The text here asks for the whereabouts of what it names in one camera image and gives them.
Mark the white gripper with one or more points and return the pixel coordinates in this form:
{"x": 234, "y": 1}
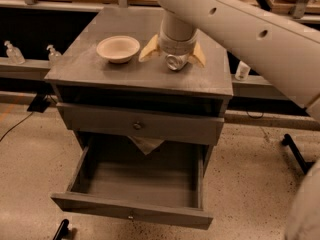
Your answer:
{"x": 176, "y": 47}

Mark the black stand leg right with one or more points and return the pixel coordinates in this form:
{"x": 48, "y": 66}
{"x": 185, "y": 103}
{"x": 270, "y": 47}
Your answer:
{"x": 304, "y": 165}

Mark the clear pump bottle near cabinet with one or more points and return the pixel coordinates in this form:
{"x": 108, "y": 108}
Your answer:
{"x": 53, "y": 54}

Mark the white ceramic bowl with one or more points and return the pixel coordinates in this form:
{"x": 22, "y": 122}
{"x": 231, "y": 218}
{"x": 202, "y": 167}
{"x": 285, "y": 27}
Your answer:
{"x": 118, "y": 49}

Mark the grey cloth in drawer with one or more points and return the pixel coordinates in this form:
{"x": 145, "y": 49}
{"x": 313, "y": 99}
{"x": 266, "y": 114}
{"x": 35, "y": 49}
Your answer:
{"x": 146, "y": 145}

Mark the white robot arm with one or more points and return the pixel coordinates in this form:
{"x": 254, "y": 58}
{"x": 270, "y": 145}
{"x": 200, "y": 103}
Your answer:
{"x": 285, "y": 53}

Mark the grey upper drawer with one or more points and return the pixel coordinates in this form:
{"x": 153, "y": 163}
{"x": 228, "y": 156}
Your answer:
{"x": 140, "y": 123}

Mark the clear pump bottle far left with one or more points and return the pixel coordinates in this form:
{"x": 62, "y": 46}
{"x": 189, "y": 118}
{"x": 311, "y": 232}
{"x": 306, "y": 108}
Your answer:
{"x": 14, "y": 53}

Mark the grey open lower drawer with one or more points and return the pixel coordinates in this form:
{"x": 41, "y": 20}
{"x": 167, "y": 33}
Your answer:
{"x": 115, "y": 179}

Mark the silver 7up soda can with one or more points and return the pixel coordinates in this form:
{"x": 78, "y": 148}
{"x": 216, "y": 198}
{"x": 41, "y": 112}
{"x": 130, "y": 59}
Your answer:
{"x": 175, "y": 62}

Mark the grey wooden drawer cabinet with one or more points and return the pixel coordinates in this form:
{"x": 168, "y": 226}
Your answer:
{"x": 83, "y": 77}

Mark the white pump lotion bottle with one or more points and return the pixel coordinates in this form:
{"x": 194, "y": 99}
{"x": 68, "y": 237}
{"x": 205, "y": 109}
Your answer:
{"x": 242, "y": 71}

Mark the black handle bottom left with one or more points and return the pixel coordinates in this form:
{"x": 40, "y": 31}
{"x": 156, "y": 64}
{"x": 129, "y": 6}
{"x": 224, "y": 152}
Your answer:
{"x": 62, "y": 230}

